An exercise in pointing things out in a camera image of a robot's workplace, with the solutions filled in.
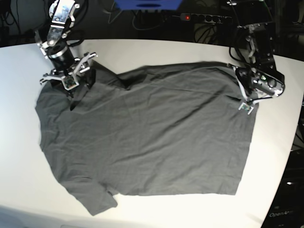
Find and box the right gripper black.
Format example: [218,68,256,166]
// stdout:
[46,47,96,95]

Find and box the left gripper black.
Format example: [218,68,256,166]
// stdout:
[247,67,285,97]

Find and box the grey T-shirt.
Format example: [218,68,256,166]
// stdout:
[36,62,257,215]

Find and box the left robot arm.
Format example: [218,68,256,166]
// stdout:
[227,0,285,97]

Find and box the black power strip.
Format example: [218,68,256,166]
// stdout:
[178,13,233,24]

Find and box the blue plastic bin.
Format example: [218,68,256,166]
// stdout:
[115,0,182,10]

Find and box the black box with lettering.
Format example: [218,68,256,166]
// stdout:
[261,149,304,228]

